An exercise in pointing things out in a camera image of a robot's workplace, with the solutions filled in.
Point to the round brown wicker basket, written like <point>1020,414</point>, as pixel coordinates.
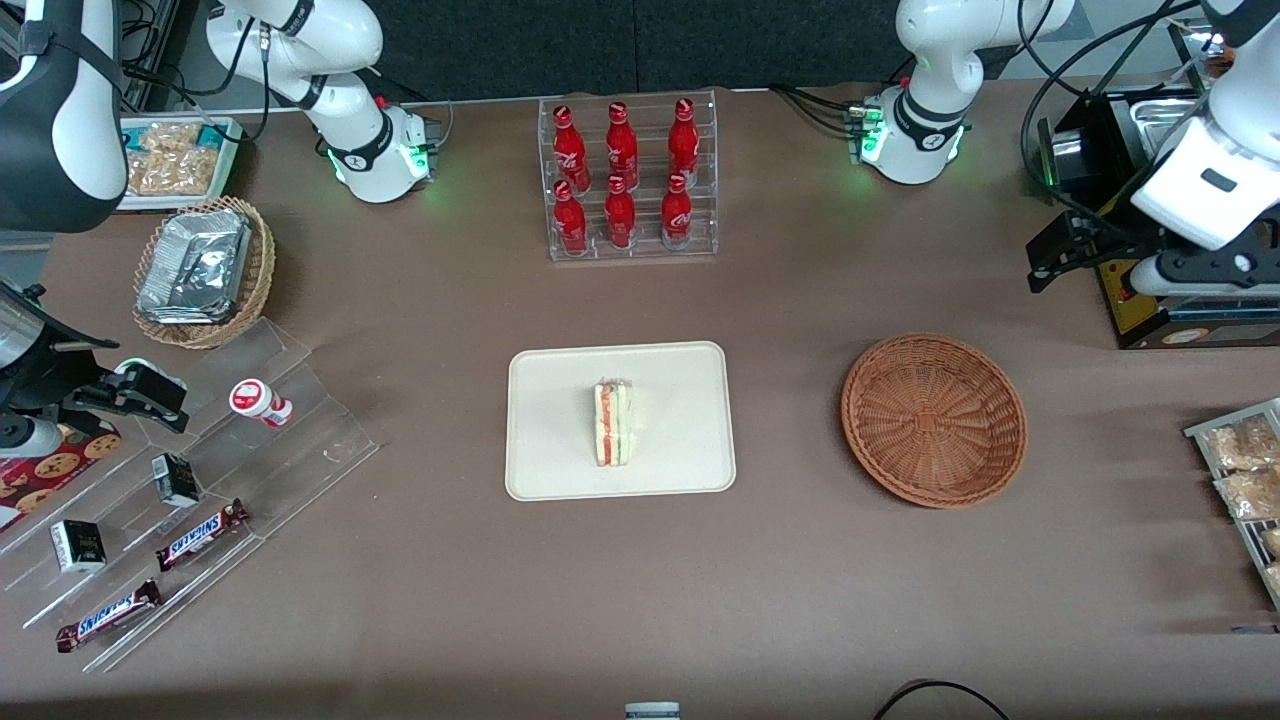
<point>935,420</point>

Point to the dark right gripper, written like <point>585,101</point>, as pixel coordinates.
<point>50,375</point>

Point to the small black carton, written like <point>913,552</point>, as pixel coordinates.
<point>178,482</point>
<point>80,546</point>

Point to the triangular sandwich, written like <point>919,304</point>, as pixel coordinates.
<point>612,425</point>

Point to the red lidded yoghurt cup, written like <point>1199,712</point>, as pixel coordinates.
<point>250,398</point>

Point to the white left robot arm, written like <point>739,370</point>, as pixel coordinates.
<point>925,60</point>

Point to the green lidded yoghurt cup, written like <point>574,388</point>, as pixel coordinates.
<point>133,364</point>

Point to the brown table cover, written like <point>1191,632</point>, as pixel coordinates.
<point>450,600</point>

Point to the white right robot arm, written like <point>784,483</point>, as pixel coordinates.
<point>355,150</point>

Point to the black backdrop panel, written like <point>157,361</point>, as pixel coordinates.
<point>630,45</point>

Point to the clear acrylic stepped display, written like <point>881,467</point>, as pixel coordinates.
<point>320,440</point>

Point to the red chocolate chip cookie box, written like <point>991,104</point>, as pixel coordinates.
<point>50,472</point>

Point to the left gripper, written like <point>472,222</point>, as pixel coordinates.
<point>1113,239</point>

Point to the thin dark flat object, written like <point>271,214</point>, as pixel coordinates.
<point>1258,629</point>

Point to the clear bag of snacks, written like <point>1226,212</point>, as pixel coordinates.
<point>175,172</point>
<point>1240,445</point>
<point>1272,542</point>
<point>1250,495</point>
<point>172,135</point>
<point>1274,580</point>

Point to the cream rectangular tray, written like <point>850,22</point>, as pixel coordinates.
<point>680,420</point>

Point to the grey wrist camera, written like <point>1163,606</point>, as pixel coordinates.
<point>25,440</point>
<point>1165,281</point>

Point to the clear acrylic bottle rack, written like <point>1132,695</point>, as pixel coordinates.
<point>640,253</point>

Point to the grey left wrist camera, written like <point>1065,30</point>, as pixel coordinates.
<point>1165,281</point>

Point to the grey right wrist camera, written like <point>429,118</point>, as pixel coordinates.
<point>25,440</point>

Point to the red cola bottle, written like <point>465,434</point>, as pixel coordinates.
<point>621,148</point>
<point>570,150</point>
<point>620,220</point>
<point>684,142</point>
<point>571,225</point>
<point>677,218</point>

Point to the small grey object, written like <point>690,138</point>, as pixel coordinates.
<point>652,712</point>

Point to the silver foil containers stack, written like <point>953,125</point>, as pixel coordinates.
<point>195,265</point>

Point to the white plastic snack tray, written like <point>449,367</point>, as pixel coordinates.
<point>232,150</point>

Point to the Snickers chocolate bar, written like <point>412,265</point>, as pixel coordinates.
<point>105,617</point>
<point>200,535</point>

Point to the oval light wicker basket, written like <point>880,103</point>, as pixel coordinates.
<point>257,290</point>

